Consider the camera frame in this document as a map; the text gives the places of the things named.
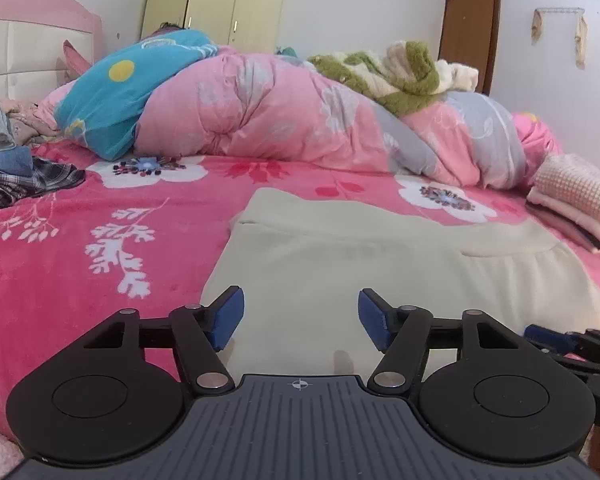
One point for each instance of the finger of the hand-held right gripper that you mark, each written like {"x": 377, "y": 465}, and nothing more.
{"x": 545, "y": 336}

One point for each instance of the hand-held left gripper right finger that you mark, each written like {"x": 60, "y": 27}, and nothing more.
{"x": 372, "y": 317}

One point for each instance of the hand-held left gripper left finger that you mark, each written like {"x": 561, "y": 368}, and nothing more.
{"x": 228, "y": 317}

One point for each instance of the beige zip jacket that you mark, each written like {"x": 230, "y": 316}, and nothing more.
{"x": 380, "y": 260}

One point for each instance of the folded cream pink towels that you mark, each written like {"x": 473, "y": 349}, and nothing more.
{"x": 580, "y": 195}

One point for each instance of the pink floral bed blanket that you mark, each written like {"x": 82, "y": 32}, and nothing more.
{"x": 80, "y": 260}

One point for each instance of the pink floral quilt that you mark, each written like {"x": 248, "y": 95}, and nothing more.
{"x": 305, "y": 110}

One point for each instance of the plaid shirt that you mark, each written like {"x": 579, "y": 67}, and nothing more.
{"x": 45, "y": 180}

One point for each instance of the green and cream fleece garment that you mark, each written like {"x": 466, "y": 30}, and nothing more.
{"x": 390, "y": 72}

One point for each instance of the blue pillow yellow dot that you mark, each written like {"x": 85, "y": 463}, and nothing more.
{"x": 110, "y": 90}

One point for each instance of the blue jeans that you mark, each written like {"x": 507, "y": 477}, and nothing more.
{"x": 7, "y": 162}

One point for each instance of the teal cloth pile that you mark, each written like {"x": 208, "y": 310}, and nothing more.
{"x": 287, "y": 51}

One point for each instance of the pale pink garment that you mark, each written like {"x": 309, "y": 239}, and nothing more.
{"x": 30, "y": 120}

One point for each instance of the brown wooden door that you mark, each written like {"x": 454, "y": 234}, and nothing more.
{"x": 470, "y": 35}

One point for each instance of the pink pillow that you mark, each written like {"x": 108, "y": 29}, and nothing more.
{"x": 75, "y": 60}

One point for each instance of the cream wardrobe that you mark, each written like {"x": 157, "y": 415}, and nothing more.
{"x": 215, "y": 0}

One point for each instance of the pink and white headboard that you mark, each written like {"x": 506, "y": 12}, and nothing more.
{"x": 25, "y": 45}

